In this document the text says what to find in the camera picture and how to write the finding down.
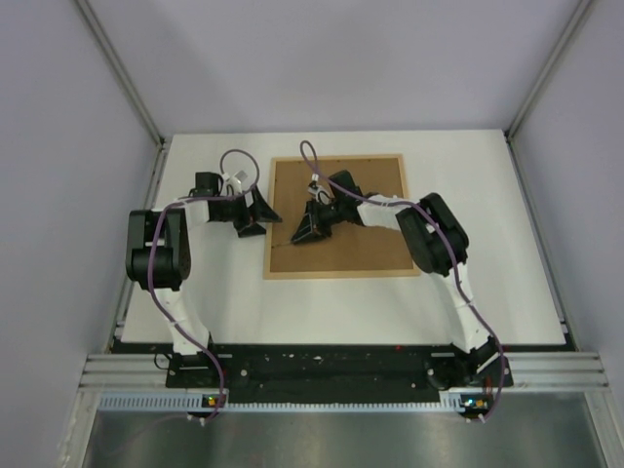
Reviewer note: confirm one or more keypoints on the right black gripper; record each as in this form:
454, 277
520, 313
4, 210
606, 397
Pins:
311, 225

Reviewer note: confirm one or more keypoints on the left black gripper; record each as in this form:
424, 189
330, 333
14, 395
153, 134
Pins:
258, 212

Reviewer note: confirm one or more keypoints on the light wooden picture frame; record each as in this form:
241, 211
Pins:
351, 251

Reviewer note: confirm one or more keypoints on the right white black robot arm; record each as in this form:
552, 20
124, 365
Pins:
438, 245

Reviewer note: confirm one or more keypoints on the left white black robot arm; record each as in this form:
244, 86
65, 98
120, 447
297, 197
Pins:
158, 255

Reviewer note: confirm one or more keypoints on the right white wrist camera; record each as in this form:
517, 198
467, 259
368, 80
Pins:
318, 192

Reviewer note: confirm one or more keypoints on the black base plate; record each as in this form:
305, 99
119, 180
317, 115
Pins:
338, 374

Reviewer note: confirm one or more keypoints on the right aluminium corner post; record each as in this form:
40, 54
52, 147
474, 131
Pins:
579, 16

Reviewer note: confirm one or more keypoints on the aluminium corner post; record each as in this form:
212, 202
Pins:
118, 69
579, 16

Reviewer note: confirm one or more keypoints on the grey slotted cable duct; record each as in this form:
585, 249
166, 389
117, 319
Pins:
205, 402

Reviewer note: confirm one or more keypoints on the aluminium front rail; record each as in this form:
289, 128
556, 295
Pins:
532, 372

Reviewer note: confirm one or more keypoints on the left aluminium corner post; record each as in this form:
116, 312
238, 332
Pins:
118, 69

